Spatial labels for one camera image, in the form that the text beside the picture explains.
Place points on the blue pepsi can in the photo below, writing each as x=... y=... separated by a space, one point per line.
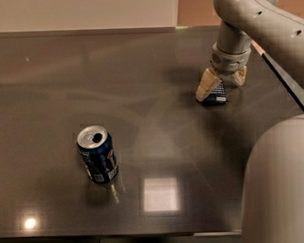
x=95 y=146

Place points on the blue rxbar blueberry bar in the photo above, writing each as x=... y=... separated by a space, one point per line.
x=217 y=96

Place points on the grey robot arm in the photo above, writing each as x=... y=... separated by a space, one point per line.
x=273 y=184

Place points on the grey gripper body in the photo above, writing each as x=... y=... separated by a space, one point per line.
x=230 y=62

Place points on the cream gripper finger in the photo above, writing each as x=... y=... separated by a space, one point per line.
x=209 y=81
x=239 y=77

